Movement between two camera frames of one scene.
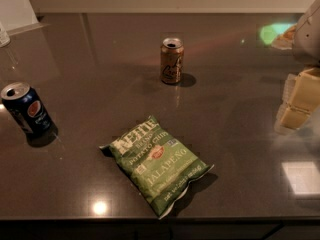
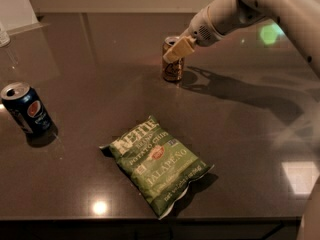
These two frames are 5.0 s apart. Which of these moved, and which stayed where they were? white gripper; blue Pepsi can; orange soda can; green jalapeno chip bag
Moved: white gripper
Stayed: orange soda can; blue Pepsi can; green jalapeno chip bag
